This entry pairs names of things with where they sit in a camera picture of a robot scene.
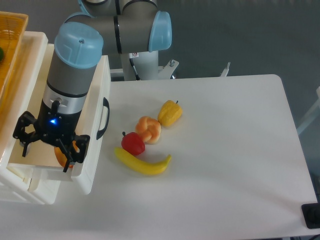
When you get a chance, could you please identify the black device at table edge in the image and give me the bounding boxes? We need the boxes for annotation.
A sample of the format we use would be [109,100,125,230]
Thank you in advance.
[301,203,320,229]

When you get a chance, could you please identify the red bell pepper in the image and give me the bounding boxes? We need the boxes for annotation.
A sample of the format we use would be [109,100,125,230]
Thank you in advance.
[121,131,146,156]

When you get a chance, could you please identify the white frame at right edge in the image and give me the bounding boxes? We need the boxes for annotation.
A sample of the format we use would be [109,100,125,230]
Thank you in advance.
[296,87,320,135]

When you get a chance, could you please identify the green vegetable in basket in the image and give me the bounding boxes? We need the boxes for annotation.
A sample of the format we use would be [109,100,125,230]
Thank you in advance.
[0,47,5,62]

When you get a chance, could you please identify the long orange bread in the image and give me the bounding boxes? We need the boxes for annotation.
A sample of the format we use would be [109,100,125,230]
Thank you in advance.
[54,141,78,169]

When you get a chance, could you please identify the white drawer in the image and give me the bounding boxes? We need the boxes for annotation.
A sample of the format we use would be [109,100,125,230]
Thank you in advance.
[8,55,111,195]

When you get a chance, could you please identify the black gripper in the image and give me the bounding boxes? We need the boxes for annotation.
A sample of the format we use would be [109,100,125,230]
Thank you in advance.
[12,100,90,173]

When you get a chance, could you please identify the white drawer cabinet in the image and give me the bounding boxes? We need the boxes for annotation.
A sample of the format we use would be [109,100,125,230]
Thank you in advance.
[0,31,61,205]

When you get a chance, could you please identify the yellow banana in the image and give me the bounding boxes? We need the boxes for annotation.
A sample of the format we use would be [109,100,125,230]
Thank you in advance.
[114,147,172,176]

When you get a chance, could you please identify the yellow woven basket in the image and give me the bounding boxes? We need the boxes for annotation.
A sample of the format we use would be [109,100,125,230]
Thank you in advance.
[0,11,29,102]

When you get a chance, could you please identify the knotted bread roll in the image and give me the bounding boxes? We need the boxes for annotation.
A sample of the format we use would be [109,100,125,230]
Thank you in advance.
[135,116,162,144]

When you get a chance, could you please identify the yellow bell pepper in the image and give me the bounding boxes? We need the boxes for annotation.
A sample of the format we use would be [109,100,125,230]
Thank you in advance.
[157,100,183,127]

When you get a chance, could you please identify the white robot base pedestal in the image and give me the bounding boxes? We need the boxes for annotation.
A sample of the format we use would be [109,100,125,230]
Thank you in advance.
[110,51,180,81]

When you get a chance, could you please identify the black drawer handle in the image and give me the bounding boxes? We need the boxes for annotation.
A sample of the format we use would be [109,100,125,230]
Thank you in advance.
[96,97,110,140]

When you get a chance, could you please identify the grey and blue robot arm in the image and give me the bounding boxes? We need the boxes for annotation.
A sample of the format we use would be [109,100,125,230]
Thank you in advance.
[13,0,172,169]

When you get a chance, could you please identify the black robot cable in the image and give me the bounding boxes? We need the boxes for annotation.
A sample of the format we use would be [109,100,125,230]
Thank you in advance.
[128,52,142,81]

